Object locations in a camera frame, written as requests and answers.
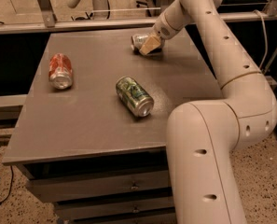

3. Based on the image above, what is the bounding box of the green soda can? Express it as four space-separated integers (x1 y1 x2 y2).
116 77 154 118

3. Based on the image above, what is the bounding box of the orange soda can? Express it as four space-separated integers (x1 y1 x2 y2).
48 53 73 90

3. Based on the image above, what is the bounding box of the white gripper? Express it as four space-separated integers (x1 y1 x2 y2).
139 4 188 56

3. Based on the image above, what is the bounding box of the grey metal railing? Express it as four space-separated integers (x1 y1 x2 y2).
0 0 277 35

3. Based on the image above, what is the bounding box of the grey drawer cabinet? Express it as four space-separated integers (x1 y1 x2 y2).
3 29 221 224

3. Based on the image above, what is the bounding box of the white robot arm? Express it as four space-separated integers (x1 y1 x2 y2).
139 0 277 224

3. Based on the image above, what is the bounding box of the white green 7up can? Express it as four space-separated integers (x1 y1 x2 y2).
131 34 164 53

